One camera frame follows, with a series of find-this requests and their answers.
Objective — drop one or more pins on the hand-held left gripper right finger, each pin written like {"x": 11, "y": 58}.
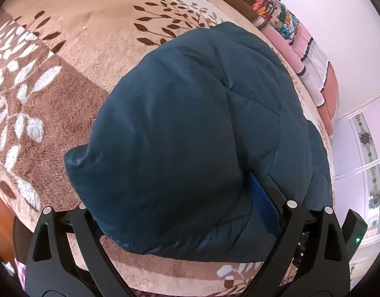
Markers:
{"x": 262, "y": 204}

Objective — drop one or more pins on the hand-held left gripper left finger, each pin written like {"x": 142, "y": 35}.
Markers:
{"x": 91, "y": 232}

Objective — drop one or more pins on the dark teal puffer jacket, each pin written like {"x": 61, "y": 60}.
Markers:
{"x": 177, "y": 130}

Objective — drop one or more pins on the white ornamented wardrobe door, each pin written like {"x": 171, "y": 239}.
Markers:
{"x": 351, "y": 148}

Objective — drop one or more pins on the person's pink plaid clothing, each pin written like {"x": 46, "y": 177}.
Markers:
{"x": 19, "y": 273}

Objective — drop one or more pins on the terracotta pink pillow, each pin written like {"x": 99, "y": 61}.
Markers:
{"x": 331, "y": 92}

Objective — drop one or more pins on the white pillow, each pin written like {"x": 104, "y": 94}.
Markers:
{"x": 315, "y": 68}

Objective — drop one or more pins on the pink folded blanket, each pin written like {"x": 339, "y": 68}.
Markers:
{"x": 298, "y": 49}

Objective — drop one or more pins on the beige leaf-patterned blanket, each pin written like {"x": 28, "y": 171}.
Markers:
{"x": 69, "y": 68}

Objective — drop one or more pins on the cartoon printed blanket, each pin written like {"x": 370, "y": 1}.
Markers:
{"x": 276, "y": 12}

